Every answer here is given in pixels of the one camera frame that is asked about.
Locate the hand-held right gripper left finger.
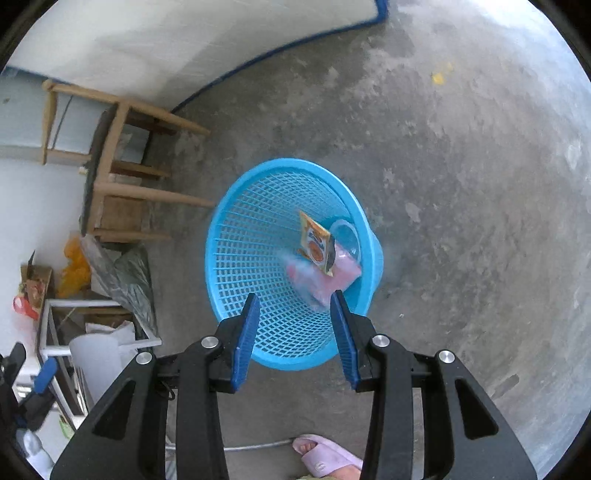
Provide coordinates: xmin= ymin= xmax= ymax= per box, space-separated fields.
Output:
xmin=50 ymin=293 xmax=262 ymax=480

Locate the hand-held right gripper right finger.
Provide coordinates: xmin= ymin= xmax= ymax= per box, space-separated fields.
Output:
xmin=329 ymin=290 xmax=539 ymax=480

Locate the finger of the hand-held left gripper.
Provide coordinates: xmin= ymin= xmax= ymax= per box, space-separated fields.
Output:
xmin=32 ymin=357 xmax=58 ymax=398
xmin=0 ymin=342 xmax=27 ymax=384

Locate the pink plastic wrapper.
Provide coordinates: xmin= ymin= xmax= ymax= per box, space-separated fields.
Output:
xmin=284 ymin=244 xmax=362 ymax=311

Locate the blue plastic mesh basket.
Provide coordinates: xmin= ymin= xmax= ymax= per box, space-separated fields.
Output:
xmin=205 ymin=158 xmax=385 ymax=371

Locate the red plastic bag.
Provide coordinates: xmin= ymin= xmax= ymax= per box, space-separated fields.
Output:
xmin=12 ymin=295 xmax=41 ymax=320

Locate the white plastic container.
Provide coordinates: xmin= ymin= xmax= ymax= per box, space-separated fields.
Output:
xmin=69 ymin=335 xmax=134 ymax=402

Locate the cardboard box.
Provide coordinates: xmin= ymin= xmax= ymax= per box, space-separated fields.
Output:
xmin=19 ymin=250 xmax=55 ymax=301
xmin=95 ymin=194 xmax=145 ymax=232

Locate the white metal table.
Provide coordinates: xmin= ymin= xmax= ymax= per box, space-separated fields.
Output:
xmin=36 ymin=298 xmax=163 ymax=416

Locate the orange snack packet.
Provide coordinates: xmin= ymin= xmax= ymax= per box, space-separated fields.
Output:
xmin=297 ymin=211 xmax=336 ymax=278

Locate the yellow plastic bag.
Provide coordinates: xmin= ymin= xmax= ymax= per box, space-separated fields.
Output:
xmin=55 ymin=234 xmax=93 ymax=298

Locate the clear plastic cup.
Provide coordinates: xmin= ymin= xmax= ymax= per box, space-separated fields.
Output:
xmin=329 ymin=220 xmax=362 ymax=264

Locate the pink slipper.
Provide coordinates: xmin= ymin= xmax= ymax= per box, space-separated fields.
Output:
xmin=292 ymin=434 xmax=365 ymax=478

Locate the grey plastic bag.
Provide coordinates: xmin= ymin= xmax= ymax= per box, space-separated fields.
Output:
xmin=81 ymin=234 xmax=160 ymax=337

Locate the wooden chair dark seat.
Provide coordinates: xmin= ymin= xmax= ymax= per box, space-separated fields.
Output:
xmin=41 ymin=78 xmax=218 ymax=244

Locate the silver fridge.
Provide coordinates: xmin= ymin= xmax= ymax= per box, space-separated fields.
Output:
xmin=0 ymin=67 xmax=116 ymax=160

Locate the grey hose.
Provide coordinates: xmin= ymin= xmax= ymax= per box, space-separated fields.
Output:
xmin=166 ymin=438 xmax=296 ymax=452

